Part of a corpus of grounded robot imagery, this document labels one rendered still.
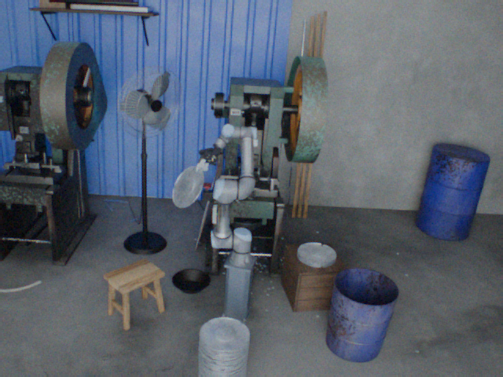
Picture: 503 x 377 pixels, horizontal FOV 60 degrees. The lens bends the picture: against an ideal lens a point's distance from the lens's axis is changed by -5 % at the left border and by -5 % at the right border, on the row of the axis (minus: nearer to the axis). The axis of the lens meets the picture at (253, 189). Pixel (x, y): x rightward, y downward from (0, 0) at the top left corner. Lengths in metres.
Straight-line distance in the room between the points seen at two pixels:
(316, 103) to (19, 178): 2.38
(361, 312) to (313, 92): 1.49
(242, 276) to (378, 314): 0.91
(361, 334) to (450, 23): 3.35
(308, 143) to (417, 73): 2.10
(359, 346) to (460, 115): 3.13
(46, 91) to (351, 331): 2.56
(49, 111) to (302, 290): 2.18
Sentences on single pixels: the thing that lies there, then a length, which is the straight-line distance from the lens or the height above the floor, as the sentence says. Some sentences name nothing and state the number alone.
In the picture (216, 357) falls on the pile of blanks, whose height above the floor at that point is 0.26.
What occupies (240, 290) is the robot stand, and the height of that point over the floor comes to 0.26.
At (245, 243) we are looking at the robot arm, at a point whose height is 0.62.
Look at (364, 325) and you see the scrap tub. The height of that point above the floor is 0.32.
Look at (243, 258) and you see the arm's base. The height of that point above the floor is 0.51.
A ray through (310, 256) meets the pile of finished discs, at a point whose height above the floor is 0.39.
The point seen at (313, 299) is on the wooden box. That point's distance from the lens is 3.42.
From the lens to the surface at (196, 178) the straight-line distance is 2.93.
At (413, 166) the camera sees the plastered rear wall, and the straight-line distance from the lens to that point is 5.31.
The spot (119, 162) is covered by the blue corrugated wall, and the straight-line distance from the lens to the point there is 4.94.
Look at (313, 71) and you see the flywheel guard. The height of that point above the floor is 1.66.
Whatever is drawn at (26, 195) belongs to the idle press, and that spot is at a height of 0.58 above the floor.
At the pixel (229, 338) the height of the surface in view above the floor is 0.32.
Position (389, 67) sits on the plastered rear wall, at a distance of 4.92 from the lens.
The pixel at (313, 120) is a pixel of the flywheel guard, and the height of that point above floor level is 1.35.
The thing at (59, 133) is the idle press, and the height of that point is 1.14.
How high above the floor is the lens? 2.09
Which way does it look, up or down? 23 degrees down
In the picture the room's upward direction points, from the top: 5 degrees clockwise
